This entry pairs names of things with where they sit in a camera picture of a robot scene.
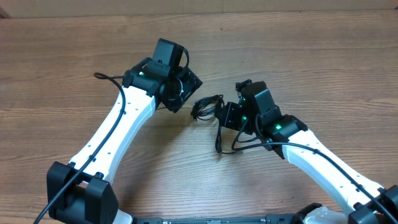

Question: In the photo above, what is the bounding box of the black USB cable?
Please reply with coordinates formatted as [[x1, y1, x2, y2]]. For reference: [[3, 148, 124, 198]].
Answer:
[[190, 94, 243, 156]]

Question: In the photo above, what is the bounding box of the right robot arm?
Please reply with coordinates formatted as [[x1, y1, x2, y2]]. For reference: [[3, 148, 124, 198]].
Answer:
[[215, 80, 397, 223]]

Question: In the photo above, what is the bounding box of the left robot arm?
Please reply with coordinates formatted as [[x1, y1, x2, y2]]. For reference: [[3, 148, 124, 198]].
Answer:
[[35, 39, 202, 223]]

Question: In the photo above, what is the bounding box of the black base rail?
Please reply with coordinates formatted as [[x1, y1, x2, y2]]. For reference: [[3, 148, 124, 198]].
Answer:
[[132, 214, 304, 224]]

